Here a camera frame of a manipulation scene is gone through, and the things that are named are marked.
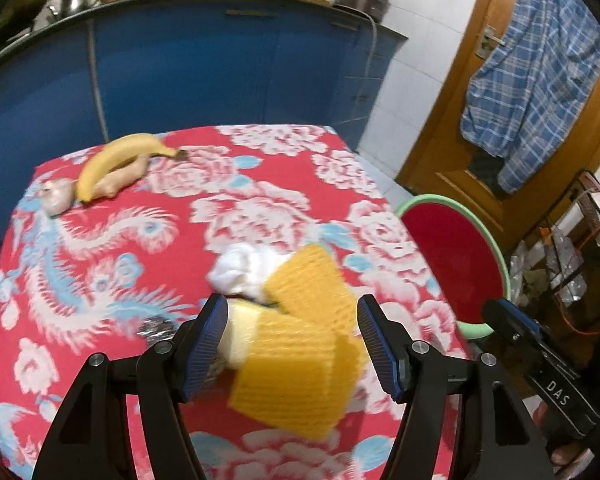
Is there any wooden door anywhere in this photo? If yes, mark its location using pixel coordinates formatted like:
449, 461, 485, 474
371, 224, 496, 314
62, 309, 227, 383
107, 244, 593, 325
398, 0, 600, 250

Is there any yellow banana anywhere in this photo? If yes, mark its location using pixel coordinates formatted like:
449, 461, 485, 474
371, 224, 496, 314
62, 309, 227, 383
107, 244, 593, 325
76, 133, 187, 203

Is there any blue plaid shirt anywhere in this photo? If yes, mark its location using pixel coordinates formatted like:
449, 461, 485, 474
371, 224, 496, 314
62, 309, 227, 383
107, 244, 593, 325
460, 0, 600, 194

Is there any silver door handle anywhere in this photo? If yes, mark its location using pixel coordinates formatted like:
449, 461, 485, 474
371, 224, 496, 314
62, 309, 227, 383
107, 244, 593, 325
475, 25, 505, 60

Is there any metal wire rack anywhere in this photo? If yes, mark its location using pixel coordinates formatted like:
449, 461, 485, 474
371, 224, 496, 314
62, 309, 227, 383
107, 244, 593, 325
509, 169, 600, 337

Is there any red floral phoenix tablecloth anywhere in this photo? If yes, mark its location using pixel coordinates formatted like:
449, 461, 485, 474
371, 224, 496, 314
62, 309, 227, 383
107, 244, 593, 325
0, 125, 465, 479

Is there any red basin green rim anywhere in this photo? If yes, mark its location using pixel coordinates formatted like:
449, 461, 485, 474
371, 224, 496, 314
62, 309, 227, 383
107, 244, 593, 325
396, 194, 510, 340

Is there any white garlic bulb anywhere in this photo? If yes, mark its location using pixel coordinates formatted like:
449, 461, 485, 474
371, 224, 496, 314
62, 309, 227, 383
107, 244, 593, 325
38, 178, 76, 218

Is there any ginger root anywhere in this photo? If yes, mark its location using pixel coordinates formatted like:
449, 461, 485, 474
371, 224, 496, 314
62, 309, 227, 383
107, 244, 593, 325
93, 154, 150, 198

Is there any white knitted sock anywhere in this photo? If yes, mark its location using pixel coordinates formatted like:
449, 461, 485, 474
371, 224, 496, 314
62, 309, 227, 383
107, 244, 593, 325
207, 243, 291, 304

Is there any white power cable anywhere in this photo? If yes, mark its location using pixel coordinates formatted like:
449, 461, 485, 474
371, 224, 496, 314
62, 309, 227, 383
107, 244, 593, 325
341, 4, 379, 122

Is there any blue kitchen cabinet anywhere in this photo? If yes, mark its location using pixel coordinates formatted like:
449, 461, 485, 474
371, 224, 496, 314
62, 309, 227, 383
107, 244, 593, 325
0, 0, 405, 250

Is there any pale yellow sponge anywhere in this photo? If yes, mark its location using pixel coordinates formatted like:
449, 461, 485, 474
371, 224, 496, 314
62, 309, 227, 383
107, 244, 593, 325
218, 298, 266, 370

